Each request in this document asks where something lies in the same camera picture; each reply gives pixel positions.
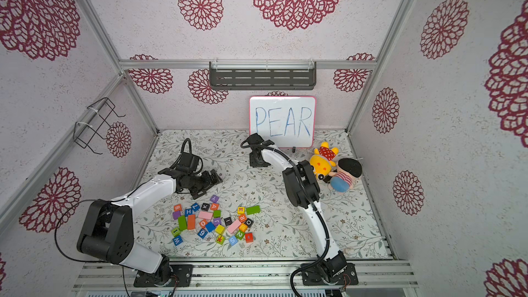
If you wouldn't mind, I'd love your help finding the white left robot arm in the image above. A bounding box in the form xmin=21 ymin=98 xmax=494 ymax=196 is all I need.
xmin=76 ymin=153 xmax=223 ymax=287

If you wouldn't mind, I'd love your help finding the black O letter block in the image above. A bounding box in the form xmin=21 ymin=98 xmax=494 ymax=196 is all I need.
xmin=245 ymin=219 xmax=254 ymax=228

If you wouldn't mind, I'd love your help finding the green rectangular block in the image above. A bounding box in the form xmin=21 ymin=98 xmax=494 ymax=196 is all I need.
xmin=246 ymin=205 xmax=261 ymax=215

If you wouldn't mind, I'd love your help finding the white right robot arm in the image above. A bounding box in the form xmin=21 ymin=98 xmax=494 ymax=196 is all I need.
xmin=241 ymin=133 xmax=358 ymax=295

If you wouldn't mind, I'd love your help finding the long pink block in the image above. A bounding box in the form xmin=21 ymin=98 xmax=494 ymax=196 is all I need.
xmin=226 ymin=219 xmax=241 ymax=235

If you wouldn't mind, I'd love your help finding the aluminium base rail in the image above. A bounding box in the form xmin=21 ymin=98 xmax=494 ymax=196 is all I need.
xmin=72 ymin=260 xmax=419 ymax=292

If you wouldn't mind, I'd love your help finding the blue W letter block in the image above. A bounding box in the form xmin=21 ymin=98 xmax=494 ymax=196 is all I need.
xmin=173 ymin=236 xmax=183 ymax=246

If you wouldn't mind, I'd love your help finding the green tall block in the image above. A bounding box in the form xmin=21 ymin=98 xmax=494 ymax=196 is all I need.
xmin=177 ymin=216 xmax=188 ymax=231

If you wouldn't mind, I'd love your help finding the floral table mat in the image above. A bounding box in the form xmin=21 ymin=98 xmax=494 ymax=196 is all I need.
xmin=134 ymin=130 xmax=391 ymax=259

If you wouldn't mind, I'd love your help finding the grey metal wall shelf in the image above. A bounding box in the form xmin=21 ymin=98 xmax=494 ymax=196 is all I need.
xmin=209 ymin=61 xmax=317 ymax=91

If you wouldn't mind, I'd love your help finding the orange rectangular block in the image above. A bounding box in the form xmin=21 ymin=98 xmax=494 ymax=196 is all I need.
xmin=187 ymin=214 xmax=196 ymax=230

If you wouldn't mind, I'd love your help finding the pink framed whiteboard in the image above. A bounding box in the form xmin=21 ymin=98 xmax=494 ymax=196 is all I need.
xmin=249 ymin=96 xmax=316 ymax=148

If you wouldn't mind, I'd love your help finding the yellow plush toy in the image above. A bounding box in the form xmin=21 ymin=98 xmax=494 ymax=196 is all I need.
xmin=309 ymin=142 xmax=339 ymax=180

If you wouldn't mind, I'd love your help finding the red cube block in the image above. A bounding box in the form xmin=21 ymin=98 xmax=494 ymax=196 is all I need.
xmin=245 ymin=232 xmax=254 ymax=243

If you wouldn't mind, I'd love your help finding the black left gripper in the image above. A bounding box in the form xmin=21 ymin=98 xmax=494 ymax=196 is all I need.
xmin=189 ymin=168 xmax=224 ymax=200

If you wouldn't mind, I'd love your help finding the striped plush doll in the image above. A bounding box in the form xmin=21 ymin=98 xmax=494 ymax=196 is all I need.
xmin=329 ymin=158 xmax=363 ymax=193

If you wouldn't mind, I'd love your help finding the pink flat block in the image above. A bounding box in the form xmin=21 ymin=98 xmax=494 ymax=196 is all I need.
xmin=197 ymin=210 xmax=214 ymax=221

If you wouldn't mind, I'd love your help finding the green 2 letter block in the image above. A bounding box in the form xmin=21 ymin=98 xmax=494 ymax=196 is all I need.
xmin=235 ymin=230 xmax=245 ymax=240

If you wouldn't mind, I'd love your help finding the black wire wall rack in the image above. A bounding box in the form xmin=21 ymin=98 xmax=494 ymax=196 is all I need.
xmin=72 ymin=97 xmax=125 ymax=155

